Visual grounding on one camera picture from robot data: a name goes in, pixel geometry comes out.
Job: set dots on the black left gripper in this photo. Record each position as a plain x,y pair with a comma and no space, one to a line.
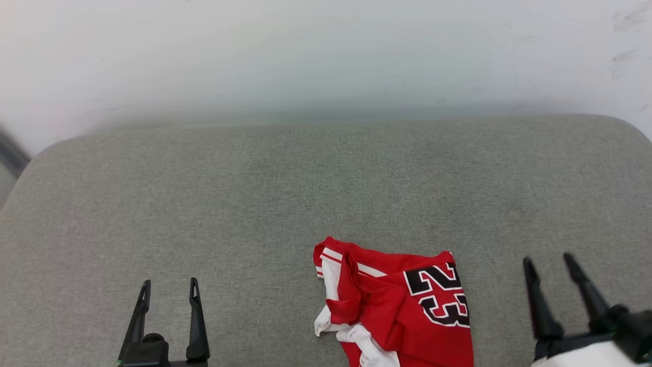
150,354

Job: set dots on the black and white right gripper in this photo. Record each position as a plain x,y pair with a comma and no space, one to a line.
616,341

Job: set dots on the red basketball jersey number 23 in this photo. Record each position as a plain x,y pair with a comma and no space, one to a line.
397,311

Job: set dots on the grey fabric sofa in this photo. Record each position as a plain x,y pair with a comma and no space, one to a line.
254,204

